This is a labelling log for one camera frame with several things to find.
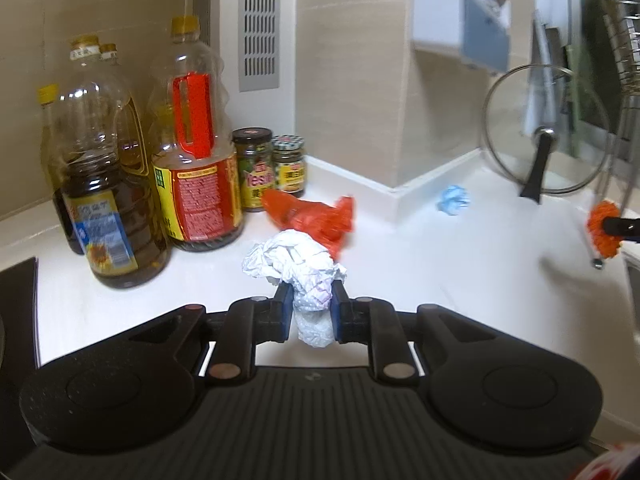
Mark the blue crumpled paper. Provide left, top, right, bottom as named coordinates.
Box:
left=436, top=184, right=473, bottom=217

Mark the small yellow-capped oil bottle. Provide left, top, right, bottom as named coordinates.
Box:
left=38, top=84, right=87, bottom=257

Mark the glass jar dark lid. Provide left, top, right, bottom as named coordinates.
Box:
left=231, top=127, right=275, bottom=213

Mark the white wall vent grille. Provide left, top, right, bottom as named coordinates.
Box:
left=238, top=0, right=282, bottom=93

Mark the white blue wall box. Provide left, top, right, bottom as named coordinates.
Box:
left=409, top=0, right=517, bottom=70

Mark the dark sauce bottle blue label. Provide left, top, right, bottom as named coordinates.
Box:
left=51, top=34, right=172, bottom=289

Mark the glass jar checkered lid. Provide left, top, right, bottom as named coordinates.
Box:
left=271, top=133, right=308, bottom=198

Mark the red white patterned clothing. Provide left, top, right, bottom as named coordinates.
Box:
left=570, top=440, right=640, bottom=480

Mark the white paper ball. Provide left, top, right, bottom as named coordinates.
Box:
left=241, top=228, right=349, bottom=351

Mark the glass pot lid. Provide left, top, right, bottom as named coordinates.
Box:
left=481, top=64, right=612, bottom=205

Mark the red plastic bag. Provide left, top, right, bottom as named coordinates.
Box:
left=261, top=188, right=358, bottom=262

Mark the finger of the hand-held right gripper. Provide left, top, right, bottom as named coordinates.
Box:
left=602, top=215, right=640, bottom=242

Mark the black stove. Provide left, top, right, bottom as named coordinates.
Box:
left=0, top=256, right=41, bottom=466

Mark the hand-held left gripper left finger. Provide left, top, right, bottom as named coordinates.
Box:
left=129, top=282, right=296, bottom=386

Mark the tall yellow oil bottle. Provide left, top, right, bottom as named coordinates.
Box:
left=99, top=43, right=152, bottom=177

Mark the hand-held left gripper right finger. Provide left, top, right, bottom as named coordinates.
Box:
left=331, top=282, right=493, bottom=386

